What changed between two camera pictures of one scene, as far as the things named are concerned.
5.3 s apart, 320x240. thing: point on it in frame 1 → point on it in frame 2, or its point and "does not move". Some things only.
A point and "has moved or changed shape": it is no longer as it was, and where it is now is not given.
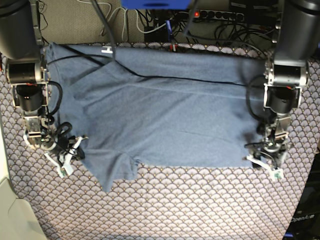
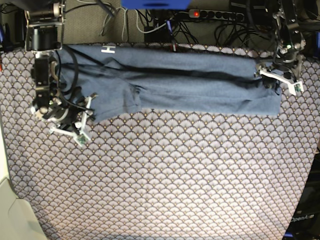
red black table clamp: (173, 47) does not move
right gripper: (274, 145) → (285, 65)
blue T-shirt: (163, 107) has moved or changed shape
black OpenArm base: (305, 223) does not move
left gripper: (66, 147) → (68, 112)
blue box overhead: (156, 4) does not move
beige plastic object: (18, 220) does not move
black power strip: (218, 14) does not move
